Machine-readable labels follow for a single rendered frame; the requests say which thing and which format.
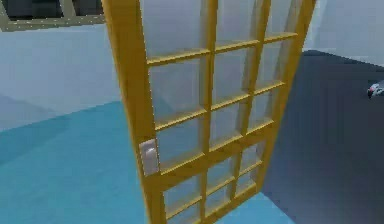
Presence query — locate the yellow glass-paned room door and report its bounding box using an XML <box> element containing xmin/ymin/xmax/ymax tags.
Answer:
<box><xmin>101</xmin><ymin>0</ymin><xmax>317</xmax><ymax>224</ymax></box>

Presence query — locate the olive framed window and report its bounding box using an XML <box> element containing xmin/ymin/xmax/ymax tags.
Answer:
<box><xmin>0</xmin><ymin>0</ymin><xmax>107</xmax><ymax>33</ymax></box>

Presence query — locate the small white and black object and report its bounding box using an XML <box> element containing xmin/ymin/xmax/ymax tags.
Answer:
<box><xmin>366</xmin><ymin>79</ymin><xmax>384</xmax><ymax>100</ymax></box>

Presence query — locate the silver door handle plate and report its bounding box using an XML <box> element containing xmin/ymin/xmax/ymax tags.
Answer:
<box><xmin>138</xmin><ymin>138</ymin><xmax>161</xmax><ymax>177</ymax></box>

